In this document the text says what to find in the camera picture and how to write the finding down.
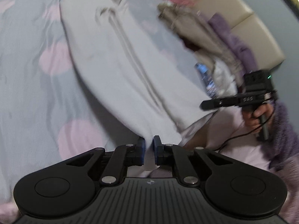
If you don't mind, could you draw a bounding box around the white long sleeve shirt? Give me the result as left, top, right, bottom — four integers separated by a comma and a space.
57, 0, 218, 145

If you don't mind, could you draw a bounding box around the black cable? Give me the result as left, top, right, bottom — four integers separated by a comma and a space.
214, 112, 276, 152

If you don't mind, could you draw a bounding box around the white cloth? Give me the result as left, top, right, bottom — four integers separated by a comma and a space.
194, 50, 239, 97

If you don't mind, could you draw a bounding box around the beige padded headboard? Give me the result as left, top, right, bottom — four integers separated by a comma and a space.
184, 0, 285, 70

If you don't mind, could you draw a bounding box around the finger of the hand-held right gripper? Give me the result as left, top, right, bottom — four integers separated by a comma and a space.
200, 97, 239, 110

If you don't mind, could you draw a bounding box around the taupe garment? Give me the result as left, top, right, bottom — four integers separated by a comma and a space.
157, 1, 246, 75

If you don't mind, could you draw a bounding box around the person's pale pink clothing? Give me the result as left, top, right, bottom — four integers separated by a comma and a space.
131, 107, 299, 224

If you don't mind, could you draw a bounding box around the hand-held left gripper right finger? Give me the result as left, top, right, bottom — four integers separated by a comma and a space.
153, 135, 234, 187

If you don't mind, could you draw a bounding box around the purple fuzzy garment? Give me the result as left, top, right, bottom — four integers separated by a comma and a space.
207, 13, 258, 75

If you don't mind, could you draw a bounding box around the bed with pink dotted sheet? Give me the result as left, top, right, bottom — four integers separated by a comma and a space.
0, 0, 234, 206

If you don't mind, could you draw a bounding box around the person's right hand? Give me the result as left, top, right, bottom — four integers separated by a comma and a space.
242, 103, 274, 133

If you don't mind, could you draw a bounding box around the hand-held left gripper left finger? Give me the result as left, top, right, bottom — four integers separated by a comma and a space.
65, 136, 146, 187

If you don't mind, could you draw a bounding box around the person's right forearm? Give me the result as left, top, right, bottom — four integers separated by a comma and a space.
266, 100, 299, 171

